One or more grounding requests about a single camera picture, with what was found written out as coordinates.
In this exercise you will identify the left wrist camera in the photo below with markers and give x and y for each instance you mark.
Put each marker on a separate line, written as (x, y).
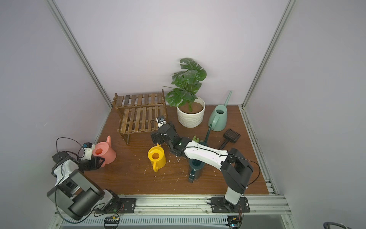
(88, 149)

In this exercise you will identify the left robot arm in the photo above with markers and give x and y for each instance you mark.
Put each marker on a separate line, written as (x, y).
(75, 194)

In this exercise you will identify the white ribbed plant pot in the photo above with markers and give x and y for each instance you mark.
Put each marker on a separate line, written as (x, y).
(189, 120)

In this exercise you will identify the dark green watering can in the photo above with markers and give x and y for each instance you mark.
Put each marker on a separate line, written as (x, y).
(196, 166)

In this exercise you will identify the yellow watering can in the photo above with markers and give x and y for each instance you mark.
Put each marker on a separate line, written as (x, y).
(157, 157)

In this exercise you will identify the green toy rake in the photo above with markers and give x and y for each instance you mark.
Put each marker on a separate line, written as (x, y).
(197, 139)

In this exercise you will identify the wooden two-tier shelf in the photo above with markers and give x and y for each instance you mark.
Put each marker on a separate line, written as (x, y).
(138, 113)

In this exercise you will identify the aluminium front rail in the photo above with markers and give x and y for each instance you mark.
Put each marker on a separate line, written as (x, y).
(188, 212)

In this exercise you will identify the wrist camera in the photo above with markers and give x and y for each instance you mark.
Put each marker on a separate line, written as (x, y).
(161, 121)
(88, 149)

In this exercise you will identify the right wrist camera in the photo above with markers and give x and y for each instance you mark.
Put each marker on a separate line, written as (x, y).
(161, 121)

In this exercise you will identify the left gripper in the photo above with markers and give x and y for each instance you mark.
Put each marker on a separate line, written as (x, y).
(93, 162)

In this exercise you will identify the black toy scoop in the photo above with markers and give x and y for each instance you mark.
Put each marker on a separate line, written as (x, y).
(230, 136)

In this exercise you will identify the light green watering can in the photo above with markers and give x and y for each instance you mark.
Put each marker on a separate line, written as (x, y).
(218, 118)

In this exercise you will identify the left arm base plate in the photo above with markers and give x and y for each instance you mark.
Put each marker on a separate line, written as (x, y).
(125, 205)

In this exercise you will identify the pink watering can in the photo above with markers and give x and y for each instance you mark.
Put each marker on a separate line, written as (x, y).
(105, 151)

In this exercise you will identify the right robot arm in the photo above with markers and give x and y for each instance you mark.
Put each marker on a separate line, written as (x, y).
(236, 169)

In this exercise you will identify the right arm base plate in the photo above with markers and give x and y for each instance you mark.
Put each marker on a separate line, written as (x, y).
(221, 205)

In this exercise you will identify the green monstera plant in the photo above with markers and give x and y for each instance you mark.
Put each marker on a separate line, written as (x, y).
(187, 83)

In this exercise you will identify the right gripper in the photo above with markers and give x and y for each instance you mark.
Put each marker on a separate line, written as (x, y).
(161, 134)

